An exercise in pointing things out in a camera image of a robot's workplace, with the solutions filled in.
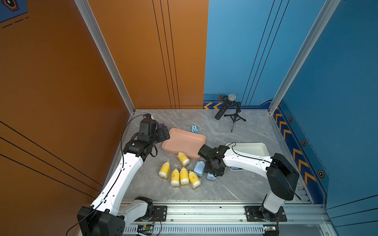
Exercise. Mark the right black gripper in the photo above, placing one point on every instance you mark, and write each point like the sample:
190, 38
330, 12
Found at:
217, 173

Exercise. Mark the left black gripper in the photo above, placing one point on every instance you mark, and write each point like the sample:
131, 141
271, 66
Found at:
161, 137

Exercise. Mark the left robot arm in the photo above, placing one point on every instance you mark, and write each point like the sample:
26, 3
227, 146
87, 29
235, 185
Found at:
104, 217

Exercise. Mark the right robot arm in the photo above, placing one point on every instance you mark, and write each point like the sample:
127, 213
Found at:
281, 174

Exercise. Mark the pink plastic tray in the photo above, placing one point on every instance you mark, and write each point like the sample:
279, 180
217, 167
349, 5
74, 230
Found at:
184, 141

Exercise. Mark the yellow sharpener near tray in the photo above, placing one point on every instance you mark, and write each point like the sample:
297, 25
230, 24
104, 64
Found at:
184, 160

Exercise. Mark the blue cartoon sharpener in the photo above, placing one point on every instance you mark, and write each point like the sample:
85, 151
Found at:
194, 129

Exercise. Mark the yellow sharpener far left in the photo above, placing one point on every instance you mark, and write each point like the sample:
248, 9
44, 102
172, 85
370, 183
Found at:
165, 170

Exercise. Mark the white plastic tray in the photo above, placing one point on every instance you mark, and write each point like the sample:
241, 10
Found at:
251, 149

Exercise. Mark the green circuit board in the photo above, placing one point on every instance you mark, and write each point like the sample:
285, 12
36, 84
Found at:
145, 230

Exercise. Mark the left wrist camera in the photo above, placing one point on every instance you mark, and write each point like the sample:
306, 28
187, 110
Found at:
148, 116

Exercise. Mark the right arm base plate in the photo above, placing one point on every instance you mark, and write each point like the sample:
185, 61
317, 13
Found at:
258, 214

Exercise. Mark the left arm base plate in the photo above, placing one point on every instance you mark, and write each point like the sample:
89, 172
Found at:
158, 212

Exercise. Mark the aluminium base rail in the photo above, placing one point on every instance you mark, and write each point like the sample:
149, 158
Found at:
228, 218

